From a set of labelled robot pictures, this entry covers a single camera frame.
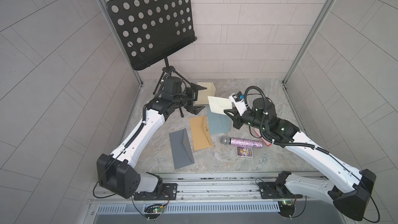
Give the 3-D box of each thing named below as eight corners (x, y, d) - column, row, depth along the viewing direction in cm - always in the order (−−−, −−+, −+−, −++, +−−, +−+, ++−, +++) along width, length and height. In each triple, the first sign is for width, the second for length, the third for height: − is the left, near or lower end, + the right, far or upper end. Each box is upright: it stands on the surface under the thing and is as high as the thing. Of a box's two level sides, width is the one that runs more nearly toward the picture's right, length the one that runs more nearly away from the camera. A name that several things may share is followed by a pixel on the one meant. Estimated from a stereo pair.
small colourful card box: (236, 156, 84) (237, 155, 82) (236, 146, 87) (237, 145, 85) (252, 158, 83) (253, 157, 81) (251, 148, 87) (252, 146, 85)
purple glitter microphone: (220, 145, 88) (221, 142, 84) (221, 139, 90) (221, 136, 87) (261, 149, 86) (263, 146, 83) (260, 143, 89) (262, 140, 85)
